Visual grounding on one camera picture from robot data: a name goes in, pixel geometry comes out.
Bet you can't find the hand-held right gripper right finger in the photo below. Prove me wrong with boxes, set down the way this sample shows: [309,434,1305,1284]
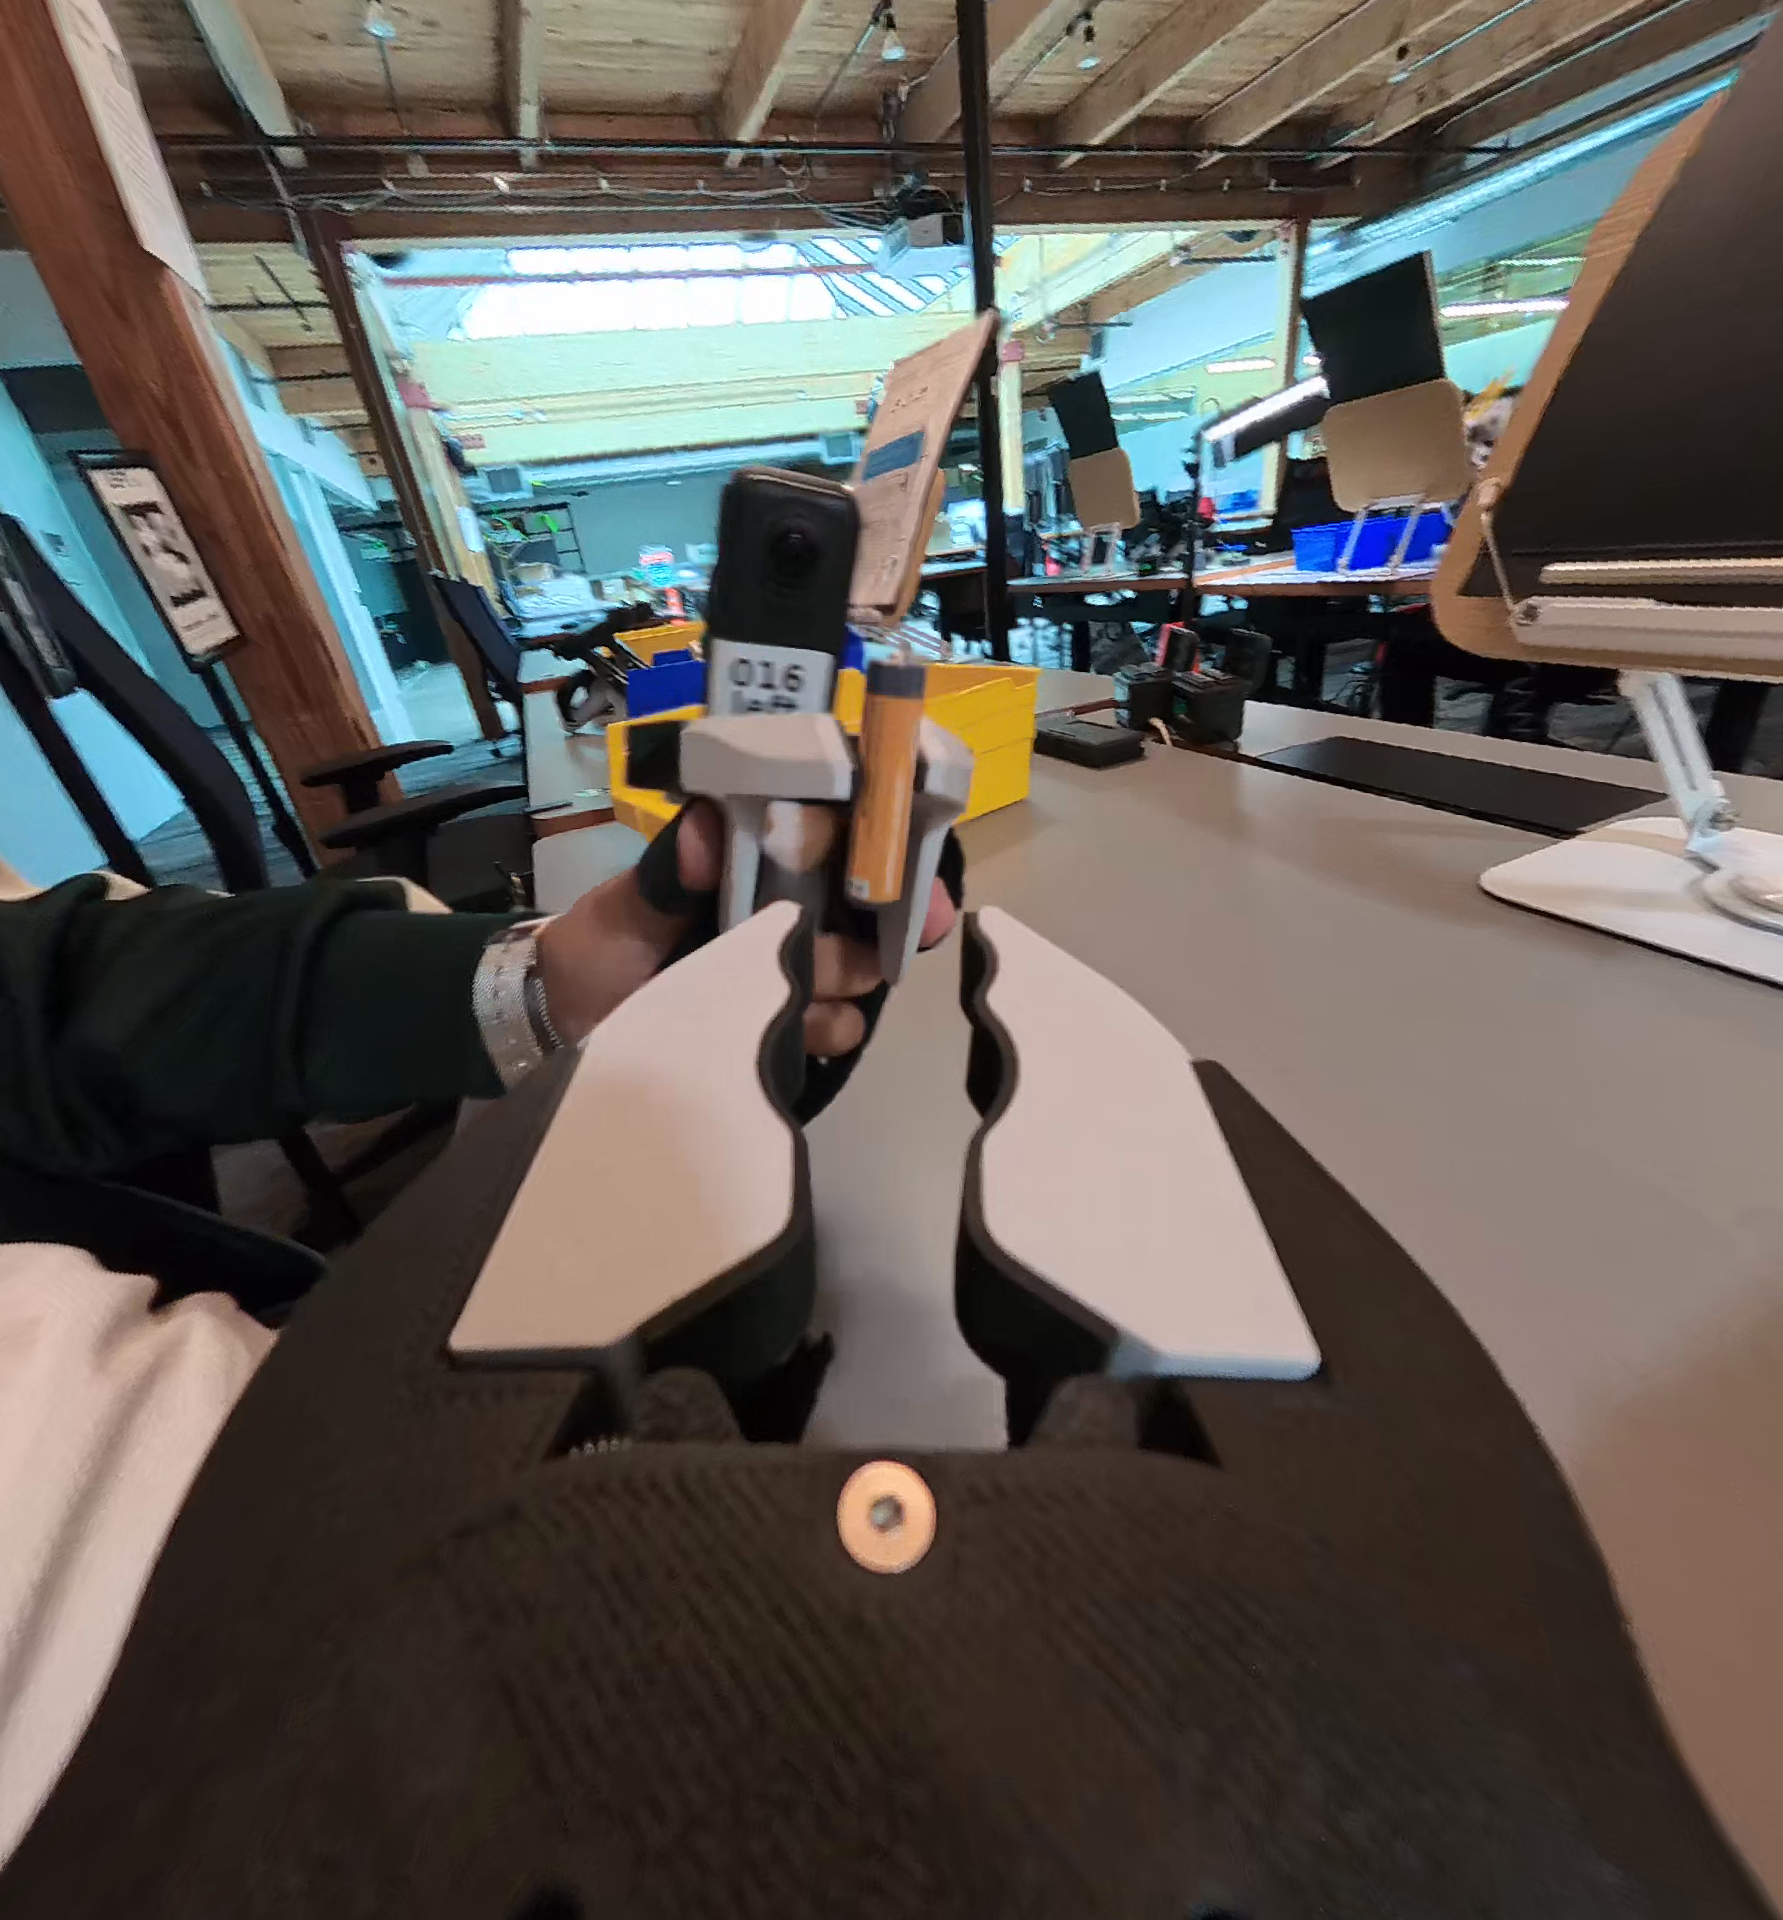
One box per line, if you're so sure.
[954,905,1323,1380]

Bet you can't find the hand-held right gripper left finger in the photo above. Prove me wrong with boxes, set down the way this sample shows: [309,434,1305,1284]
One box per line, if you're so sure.
[447,905,817,1397]

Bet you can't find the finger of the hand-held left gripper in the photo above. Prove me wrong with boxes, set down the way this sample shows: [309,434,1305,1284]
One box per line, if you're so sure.
[874,731,977,981]
[676,717,854,938]

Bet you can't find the orange cylindrical battery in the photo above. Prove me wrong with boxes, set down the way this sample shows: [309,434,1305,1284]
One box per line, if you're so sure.
[847,667,926,909]

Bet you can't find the person's left forearm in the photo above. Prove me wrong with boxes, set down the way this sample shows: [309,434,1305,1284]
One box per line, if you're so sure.
[0,819,531,1185]

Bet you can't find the wooden background desk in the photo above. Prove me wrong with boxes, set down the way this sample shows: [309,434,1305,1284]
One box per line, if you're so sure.
[921,548,1446,676]

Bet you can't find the grey desk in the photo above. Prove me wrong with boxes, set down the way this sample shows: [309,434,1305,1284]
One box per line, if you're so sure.
[525,667,1783,1920]

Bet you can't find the black desk mat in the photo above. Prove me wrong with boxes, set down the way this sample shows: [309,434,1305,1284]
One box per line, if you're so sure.
[1258,734,1668,844]

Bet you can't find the person's left hand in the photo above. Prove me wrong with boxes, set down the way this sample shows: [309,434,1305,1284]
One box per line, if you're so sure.
[539,807,970,1061]

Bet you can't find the yellow plastic bin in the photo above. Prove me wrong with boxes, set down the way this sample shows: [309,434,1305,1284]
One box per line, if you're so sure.
[608,661,1042,844]

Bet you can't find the blue plastic bin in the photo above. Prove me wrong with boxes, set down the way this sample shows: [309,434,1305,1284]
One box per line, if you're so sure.
[618,623,717,727]

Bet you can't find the silver wristwatch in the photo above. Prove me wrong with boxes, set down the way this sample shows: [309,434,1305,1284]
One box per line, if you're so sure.
[471,919,575,1097]

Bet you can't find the cardboard sign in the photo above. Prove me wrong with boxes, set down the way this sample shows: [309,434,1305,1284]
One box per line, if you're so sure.
[847,308,1003,626]

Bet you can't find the black charger dock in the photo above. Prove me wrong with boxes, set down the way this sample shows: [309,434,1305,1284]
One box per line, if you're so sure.
[1117,626,1276,754]

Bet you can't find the black panel document stand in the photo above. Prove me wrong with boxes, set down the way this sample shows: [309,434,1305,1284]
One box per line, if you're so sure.
[1047,374,1147,575]
[1297,252,1479,575]

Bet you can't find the black vertical pole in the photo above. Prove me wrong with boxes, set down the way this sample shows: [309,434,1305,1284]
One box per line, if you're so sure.
[954,0,1016,661]

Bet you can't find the blue storage bin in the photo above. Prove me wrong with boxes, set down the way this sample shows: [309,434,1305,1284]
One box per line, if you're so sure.
[1286,516,1451,575]

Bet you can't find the white monitor stand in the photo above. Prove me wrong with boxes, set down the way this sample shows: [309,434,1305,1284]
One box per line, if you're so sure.
[1474,673,1783,1007]

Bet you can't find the black framed marker sign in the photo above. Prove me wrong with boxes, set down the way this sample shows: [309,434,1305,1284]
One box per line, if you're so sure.
[72,450,249,668]

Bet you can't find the white paper notice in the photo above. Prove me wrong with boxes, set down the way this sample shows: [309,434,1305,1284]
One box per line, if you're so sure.
[47,0,212,296]

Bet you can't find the black tilted monitor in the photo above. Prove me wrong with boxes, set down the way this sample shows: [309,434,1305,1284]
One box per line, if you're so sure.
[1433,0,1783,690]

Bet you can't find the wooden post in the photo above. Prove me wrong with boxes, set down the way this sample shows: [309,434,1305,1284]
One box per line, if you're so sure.
[0,0,383,856]

